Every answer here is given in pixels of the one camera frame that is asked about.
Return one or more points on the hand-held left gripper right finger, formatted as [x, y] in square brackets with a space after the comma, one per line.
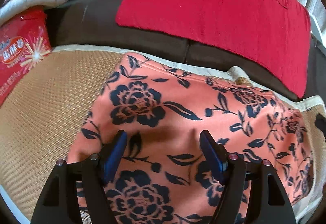
[212, 155]

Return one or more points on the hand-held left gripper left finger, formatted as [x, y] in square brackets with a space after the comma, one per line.
[116, 155]

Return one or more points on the orange floral shirt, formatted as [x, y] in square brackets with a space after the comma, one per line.
[178, 117]

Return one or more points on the woven rattan mat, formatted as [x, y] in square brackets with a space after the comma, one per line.
[51, 101]

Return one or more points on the red tin box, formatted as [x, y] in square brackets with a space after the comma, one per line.
[23, 56]

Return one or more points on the brown sofa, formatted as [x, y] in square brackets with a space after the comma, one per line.
[89, 20]

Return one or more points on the red cushion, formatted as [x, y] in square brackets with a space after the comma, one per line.
[203, 5]

